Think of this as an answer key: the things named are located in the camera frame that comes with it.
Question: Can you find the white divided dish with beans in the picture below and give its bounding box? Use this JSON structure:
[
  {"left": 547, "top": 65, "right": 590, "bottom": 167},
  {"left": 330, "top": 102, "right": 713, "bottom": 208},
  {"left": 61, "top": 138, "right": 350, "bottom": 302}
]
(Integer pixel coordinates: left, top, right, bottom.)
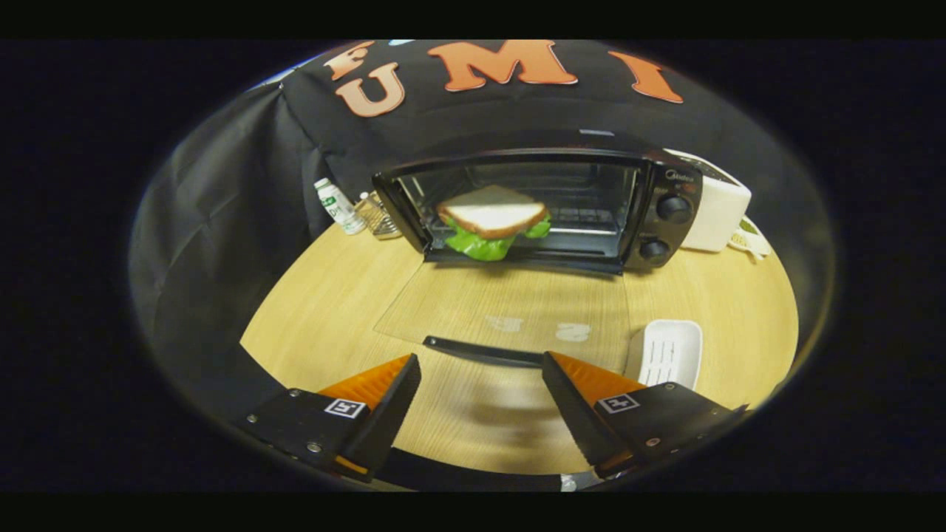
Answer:
[{"left": 728, "top": 216, "right": 773, "bottom": 262}]

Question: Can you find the lettuce sandwich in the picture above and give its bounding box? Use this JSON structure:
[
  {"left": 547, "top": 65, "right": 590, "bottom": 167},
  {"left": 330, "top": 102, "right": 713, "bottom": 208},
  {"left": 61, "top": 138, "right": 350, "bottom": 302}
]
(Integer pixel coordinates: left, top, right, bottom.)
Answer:
[{"left": 436, "top": 185, "right": 553, "bottom": 262}]

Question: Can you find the white rectangular tray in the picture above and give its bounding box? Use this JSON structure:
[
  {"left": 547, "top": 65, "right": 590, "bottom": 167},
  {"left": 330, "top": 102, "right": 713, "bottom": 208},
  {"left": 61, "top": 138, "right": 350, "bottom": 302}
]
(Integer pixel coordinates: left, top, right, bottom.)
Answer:
[{"left": 625, "top": 319, "right": 704, "bottom": 390}]

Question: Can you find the black toaster oven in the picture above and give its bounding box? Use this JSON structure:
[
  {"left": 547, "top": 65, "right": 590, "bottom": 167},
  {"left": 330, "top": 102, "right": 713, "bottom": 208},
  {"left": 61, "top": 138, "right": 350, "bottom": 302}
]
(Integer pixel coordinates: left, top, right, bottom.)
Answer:
[{"left": 371, "top": 148, "right": 704, "bottom": 368}]

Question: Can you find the small white green-label bottle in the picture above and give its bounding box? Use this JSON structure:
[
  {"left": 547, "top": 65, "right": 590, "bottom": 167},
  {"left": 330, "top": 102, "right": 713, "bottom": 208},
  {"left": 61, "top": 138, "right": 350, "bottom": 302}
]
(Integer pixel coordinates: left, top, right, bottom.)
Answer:
[{"left": 313, "top": 178, "right": 366, "bottom": 236}]

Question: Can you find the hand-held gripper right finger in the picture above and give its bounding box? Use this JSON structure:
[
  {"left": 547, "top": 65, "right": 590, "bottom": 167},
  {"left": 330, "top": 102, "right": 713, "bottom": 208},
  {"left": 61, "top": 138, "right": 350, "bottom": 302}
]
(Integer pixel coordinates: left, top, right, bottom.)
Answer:
[{"left": 542, "top": 351, "right": 749, "bottom": 480}]

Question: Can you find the black backdrop cloth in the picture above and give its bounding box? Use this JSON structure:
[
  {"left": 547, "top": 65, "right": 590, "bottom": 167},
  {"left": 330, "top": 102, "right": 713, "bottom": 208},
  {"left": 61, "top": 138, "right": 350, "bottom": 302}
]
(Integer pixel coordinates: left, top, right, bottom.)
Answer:
[{"left": 129, "top": 40, "right": 821, "bottom": 415}]

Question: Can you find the white pop-up toaster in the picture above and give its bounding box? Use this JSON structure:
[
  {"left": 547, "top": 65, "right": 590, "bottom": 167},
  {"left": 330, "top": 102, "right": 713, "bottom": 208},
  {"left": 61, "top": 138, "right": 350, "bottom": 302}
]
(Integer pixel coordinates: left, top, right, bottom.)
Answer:
[{"left": 665, "top": 149, "right": 752, "bottom": 253}]

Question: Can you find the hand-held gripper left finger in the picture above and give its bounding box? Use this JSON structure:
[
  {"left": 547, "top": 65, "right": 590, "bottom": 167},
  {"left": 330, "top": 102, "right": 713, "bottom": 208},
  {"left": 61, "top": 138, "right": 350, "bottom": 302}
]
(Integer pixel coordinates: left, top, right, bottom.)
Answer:
[{"left": 240, "top": 353, "right": 422, "bottom": 485}]

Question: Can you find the clear glass container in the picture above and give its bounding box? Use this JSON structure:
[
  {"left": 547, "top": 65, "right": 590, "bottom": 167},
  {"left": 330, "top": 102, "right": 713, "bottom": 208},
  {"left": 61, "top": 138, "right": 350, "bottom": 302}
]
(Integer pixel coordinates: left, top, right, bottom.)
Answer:
[{"left": 358, "top": 191, "right": 404, "bottom": 241}]

